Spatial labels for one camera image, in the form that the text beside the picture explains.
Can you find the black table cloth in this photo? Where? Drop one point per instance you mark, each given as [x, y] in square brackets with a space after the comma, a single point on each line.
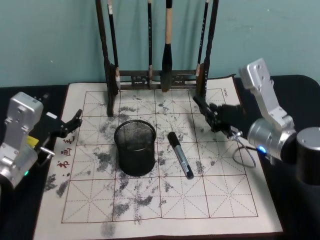
[15, 215]

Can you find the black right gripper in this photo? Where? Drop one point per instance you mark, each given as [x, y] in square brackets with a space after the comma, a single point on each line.
[228, 116]

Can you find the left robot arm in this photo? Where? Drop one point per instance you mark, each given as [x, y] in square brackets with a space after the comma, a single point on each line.
[17, 130]

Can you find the black mesh pen cup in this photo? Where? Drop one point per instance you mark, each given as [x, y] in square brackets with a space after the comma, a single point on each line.
[136, 155]

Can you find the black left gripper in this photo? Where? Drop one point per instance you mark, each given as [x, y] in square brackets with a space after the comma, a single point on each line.
[48, 127]

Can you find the black and grey marker pen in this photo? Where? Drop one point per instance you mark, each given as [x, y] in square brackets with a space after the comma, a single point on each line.
[180, 155]

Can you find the thin black calligraphy brush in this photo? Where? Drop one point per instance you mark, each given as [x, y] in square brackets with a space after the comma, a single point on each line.
[113, 37]
[201, 42]
[149, 37]

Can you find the dark wooden brush rack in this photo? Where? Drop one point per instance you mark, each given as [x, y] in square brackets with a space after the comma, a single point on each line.
[109, 82]

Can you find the cream calligraphy practice mat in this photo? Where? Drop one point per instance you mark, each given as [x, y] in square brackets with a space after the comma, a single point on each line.
[190, 200]

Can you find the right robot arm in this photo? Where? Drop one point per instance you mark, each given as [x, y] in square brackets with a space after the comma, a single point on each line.
[272, 135]

